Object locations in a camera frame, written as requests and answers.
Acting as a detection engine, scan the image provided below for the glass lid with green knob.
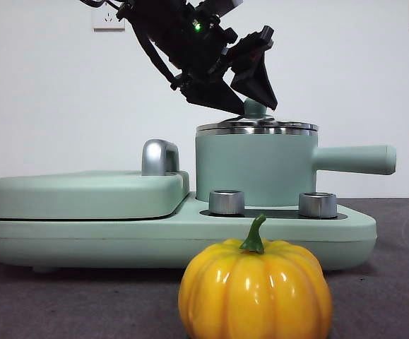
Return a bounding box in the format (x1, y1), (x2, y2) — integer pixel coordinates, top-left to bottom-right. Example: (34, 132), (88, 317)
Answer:
(196, 98), (319, 133)

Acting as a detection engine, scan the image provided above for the yellow toy pumpkin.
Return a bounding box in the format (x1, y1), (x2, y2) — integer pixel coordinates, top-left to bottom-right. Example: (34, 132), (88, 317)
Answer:
(178, 213), (333, 339)

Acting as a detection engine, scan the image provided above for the silver control knob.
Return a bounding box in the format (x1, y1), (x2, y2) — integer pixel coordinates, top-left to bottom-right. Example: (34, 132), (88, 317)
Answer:
(298, 191), (338, 218)
(208, 189), (247, 215)

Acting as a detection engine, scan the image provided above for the mint green breakfast machine base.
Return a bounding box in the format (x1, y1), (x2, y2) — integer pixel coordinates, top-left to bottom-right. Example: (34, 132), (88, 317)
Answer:
(0, 192), (378, 275)

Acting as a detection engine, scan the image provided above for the mint green griddle cover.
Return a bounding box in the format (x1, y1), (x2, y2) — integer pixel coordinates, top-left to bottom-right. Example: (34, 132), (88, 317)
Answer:
(0, 170), (191, 220)

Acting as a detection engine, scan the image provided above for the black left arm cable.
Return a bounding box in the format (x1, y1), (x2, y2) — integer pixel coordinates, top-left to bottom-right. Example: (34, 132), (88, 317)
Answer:
(78, 0), (182, 91)

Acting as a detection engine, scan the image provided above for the mint green handled pot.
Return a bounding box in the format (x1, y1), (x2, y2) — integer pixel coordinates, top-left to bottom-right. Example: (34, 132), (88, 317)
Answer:
(195, 126), (398, 209)

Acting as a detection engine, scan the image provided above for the silver griddle cover handle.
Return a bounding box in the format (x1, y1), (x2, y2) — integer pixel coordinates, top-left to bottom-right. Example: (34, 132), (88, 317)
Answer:
(141, 139), (181, 177)

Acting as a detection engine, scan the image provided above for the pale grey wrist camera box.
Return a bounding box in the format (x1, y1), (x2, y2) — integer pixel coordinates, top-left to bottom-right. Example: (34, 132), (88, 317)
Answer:
(198, 0), (244, 17)

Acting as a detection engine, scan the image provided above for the white wall socket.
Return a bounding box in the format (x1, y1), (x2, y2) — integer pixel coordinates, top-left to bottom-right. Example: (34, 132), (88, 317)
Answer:
(92, 0), (126, 32)

